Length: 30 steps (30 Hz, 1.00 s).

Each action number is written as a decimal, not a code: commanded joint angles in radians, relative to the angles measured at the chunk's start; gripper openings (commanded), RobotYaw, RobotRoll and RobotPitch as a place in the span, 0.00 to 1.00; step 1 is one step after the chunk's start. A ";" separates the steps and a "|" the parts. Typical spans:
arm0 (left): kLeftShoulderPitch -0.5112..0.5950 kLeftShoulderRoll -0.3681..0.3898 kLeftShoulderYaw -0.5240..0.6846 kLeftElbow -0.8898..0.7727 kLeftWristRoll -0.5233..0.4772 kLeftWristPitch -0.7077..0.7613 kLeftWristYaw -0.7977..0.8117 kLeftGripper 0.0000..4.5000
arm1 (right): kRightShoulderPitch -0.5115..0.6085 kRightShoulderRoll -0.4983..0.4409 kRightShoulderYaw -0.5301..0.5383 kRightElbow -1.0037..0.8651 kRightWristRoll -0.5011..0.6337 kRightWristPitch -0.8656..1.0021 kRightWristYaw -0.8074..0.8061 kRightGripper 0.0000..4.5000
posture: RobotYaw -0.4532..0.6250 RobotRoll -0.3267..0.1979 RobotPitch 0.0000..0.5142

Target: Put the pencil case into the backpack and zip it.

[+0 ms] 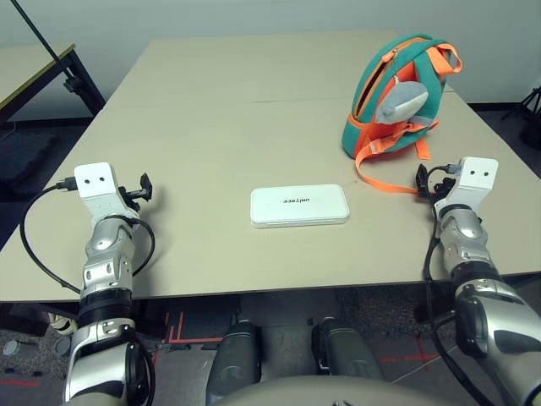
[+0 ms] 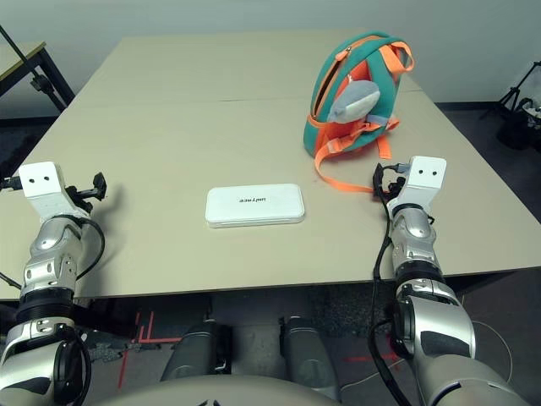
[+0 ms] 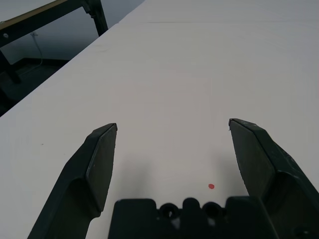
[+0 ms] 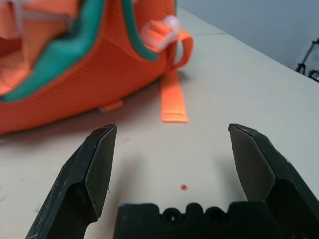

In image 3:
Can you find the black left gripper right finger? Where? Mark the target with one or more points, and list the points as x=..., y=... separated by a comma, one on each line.
x=274, y=179

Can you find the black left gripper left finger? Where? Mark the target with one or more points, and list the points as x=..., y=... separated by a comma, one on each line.
x=82, y=189

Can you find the small red dot sticker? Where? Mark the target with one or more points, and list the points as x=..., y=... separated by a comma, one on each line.
x=211, y=186

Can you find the black frame wooden side table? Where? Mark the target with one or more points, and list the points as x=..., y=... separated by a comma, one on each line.
x=99, y=20

